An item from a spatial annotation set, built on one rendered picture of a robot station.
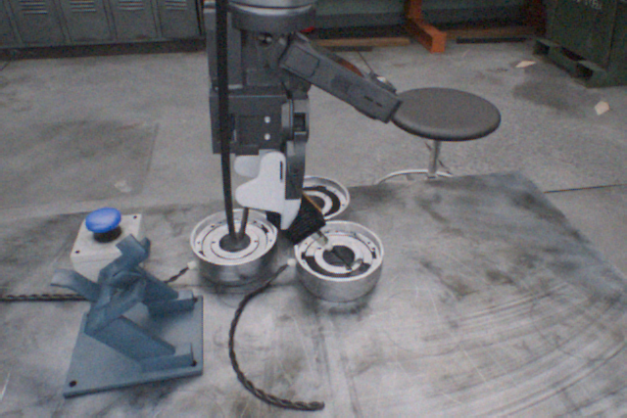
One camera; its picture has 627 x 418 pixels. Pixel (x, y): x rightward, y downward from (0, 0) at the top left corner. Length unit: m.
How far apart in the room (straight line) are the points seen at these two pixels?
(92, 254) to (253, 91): 0.31
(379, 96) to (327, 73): 0.05
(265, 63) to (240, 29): 0.03
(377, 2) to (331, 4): 0.41
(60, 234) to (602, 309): 0.68
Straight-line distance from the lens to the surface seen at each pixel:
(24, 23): 4.07
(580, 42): 3.80
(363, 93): 0.41
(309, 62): 0.39
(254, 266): 0.57
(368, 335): 0.54
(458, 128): 1.37
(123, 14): 3.88
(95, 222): 0.61
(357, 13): 4.47
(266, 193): 0.44
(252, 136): 0.41
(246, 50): 0.40
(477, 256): 0.65
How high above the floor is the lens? 1.22
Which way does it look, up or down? 34 degrees down
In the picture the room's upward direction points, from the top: straight up
